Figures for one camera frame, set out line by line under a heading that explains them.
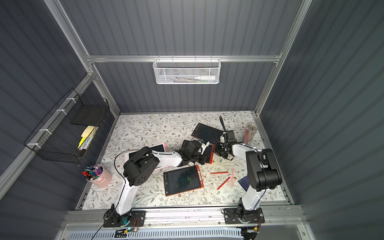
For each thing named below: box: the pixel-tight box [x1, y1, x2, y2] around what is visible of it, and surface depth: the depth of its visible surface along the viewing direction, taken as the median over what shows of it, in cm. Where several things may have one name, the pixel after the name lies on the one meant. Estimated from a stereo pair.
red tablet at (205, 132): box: [191, 122, 224, 144], surface depth 113 cm
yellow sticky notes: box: [77, 125, 95, 149], surface depth 74 cm
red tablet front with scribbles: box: [163, 165, 204, 197], surface depth 88 cm
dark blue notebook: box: [237, 175, 250, 192], surface depth 86 cm
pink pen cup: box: [82, 164, 113, 188], surface depth 79 cm
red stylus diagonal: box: [216, 176, 231, 191], surface depth 86 cm
